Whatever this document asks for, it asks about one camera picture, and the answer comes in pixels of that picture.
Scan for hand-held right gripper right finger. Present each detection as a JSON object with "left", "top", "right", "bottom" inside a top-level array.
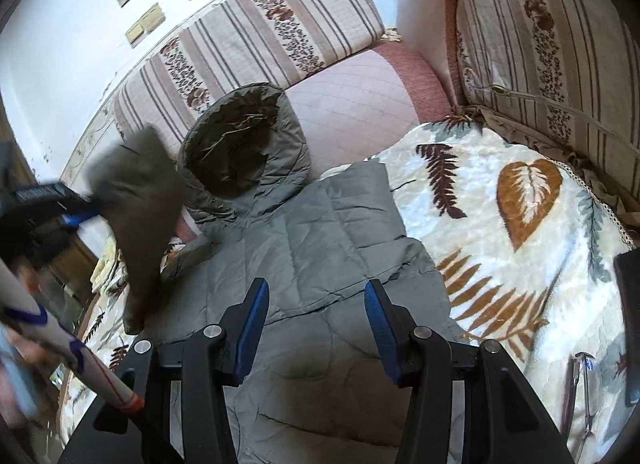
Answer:
[{"left": 364, "top": 279, "right": 576, "bottom": 464}]

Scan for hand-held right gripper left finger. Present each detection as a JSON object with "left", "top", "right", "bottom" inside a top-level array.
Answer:
[{"left": 60, "top": 278, "right": 271, "bottom": 464}]

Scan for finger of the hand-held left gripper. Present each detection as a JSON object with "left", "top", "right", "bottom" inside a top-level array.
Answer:
[{"left": 60, "top": 196, "right": 107, "bottom": 232}]

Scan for grey hooded puffer jacket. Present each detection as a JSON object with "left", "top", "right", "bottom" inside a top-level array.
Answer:
[{"left": 92, "top": 84, "right": 466, "bottom": 450}]

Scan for yellow cloth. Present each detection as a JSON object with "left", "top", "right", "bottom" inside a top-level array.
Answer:
[{"left": 90, "top": 239, "right": 126, "bottom": 295}]

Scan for leaf print blanket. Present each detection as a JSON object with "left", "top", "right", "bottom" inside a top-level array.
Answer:
[{"left": 60, "top": 119, "right": 638, "bottom": 464}]

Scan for pink fabric sofa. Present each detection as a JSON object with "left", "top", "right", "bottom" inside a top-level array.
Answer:
[{"left": 170, "top": 0, "right": 506, "bottom": 245}]

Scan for black phone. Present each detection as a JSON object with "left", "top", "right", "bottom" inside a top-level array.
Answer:
[{"left": 612, "top": 249, "right": 640, "bottom": 407}]

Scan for wide striped floral cushion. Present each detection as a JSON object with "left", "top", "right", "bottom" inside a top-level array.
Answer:
[{"left": 112, "top": 0, "right": 386, "bottom": 145}]

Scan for zippered striped floral cushion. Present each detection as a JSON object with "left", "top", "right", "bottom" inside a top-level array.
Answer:
[{"left": 455, "top": 0, "right": 640, "bottom": 215}]

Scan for beige wall switch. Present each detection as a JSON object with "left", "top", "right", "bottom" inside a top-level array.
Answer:
[
  {"left": 140, "top": 3, "right": 166, "bottom": 30},
  {"left": 125, "top": 21, "right": 148, "bottom": 47}
]

